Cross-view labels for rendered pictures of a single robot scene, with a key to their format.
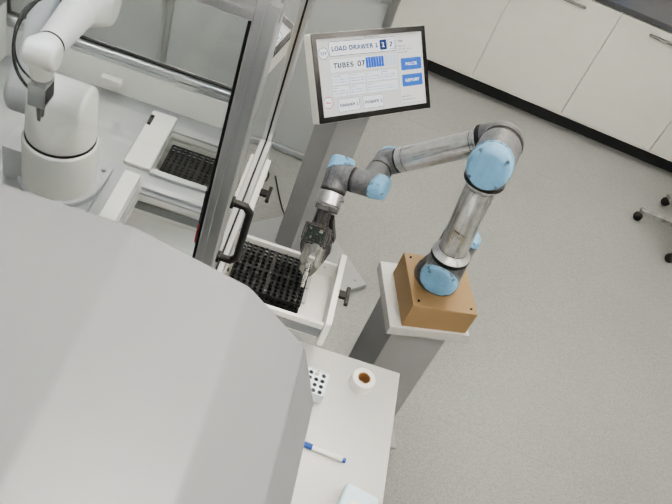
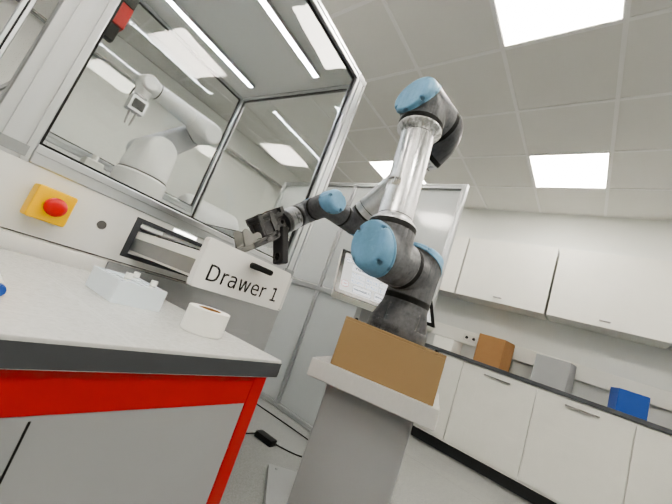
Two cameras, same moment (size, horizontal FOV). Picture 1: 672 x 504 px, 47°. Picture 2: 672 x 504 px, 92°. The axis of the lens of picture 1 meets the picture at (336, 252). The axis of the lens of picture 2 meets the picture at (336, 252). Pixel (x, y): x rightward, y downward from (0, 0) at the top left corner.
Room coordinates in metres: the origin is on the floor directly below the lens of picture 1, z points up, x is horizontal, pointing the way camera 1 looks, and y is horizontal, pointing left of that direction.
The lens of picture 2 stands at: (1.08, -0.73, 0.86)
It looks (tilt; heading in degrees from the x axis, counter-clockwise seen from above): 10 degrees up; 42
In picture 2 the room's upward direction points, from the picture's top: 20 degrees clockwise
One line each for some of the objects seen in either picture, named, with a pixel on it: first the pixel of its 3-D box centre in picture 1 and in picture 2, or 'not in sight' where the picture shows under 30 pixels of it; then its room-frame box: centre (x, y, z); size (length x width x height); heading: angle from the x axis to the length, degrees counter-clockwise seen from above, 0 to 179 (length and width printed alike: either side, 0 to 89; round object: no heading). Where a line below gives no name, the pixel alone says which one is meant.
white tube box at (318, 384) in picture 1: (304, 381); (126, 288); (1.32, -0.07, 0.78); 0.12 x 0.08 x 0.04; 95
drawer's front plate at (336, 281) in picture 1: (331, 298); (246, 278); (1.57, -0.05, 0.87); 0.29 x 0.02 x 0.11; 7
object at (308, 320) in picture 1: (264, 279); (197, 264); (1.54, 0.16, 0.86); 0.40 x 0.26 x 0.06; 97
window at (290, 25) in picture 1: (268, 94); (255, 98); (1.56, 0.31, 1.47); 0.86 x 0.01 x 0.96; 7
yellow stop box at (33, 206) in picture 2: not in sight; (50, 205); (1.20, 0.22, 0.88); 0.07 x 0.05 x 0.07; 7
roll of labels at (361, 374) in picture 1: (362, 381); (205, 320); (1.40, -0.22, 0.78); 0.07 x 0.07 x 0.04
